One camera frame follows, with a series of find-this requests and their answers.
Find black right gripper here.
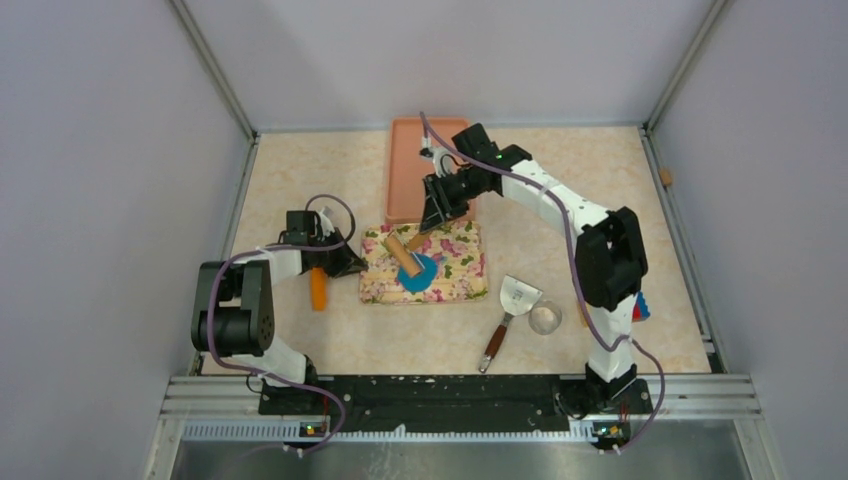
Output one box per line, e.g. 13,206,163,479
421,166,488,235

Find wooden double-ended roller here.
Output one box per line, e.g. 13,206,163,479
383,231,424,278

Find blue dough piece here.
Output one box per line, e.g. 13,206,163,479
396,253,439,293

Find round metal cutter ring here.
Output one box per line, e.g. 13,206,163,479
527,301,563,336

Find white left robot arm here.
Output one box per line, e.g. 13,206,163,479
190,207,368,414

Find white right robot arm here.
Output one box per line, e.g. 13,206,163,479
419,124,648,412

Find pink rectangular tray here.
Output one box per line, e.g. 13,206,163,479
384,116,435,224

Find yellow red blue toy block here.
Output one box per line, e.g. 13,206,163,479
632,292,651,323

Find small wooden cork piece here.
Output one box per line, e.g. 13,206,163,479
658,168,673,188

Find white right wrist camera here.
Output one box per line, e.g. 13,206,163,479
419,135,458,177

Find metal scraper wooden handle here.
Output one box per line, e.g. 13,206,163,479
477,275,543,374

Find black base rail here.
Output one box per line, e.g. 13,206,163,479
258,375,653,433

